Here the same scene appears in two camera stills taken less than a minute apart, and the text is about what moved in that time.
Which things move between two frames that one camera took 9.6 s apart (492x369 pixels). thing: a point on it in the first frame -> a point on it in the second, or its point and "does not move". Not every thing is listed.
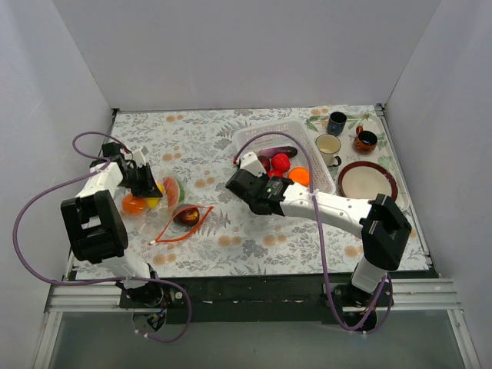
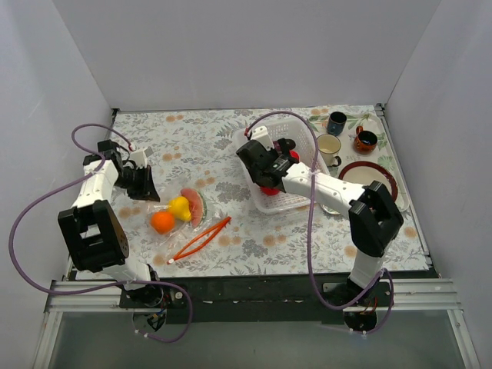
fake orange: x=133 y=206 -> x=162 y=221
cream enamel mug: x=329 y=146 does not move
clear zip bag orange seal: x=164 y=217 -> x=184 y=238
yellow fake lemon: x=152 y=202 -> x=181 y=207
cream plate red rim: x=364 y=180 does not move
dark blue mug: x=336 y=124 does not move
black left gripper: x=145 y=184 does not move
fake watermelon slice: x=174 y=190 -> x=197 y=206
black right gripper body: x=238 y=184 -> x=280 y=150
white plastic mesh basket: x=251 y=137 does not move
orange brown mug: x=364 y=141 does not move
